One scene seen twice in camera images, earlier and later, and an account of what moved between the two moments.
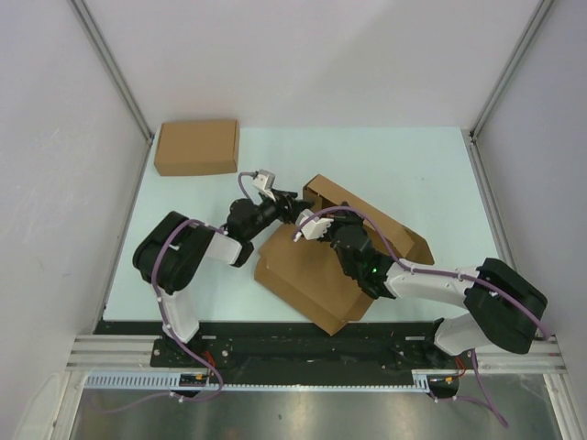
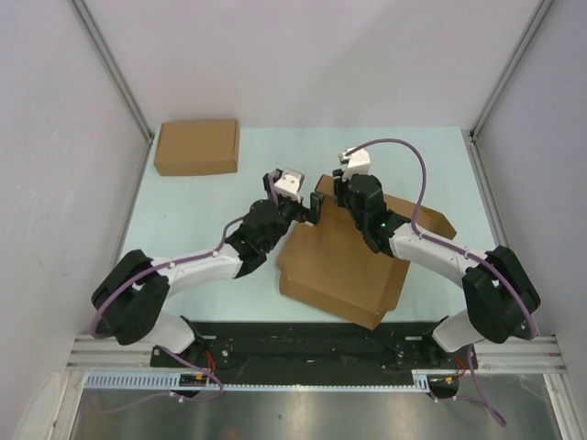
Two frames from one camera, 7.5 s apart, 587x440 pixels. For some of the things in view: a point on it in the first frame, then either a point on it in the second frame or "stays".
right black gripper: x=341 y=217 → x=339 y=185
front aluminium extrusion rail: x=128 y=351 stays
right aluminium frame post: x=473 y=145 stays
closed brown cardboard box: x=197 y=148 stays
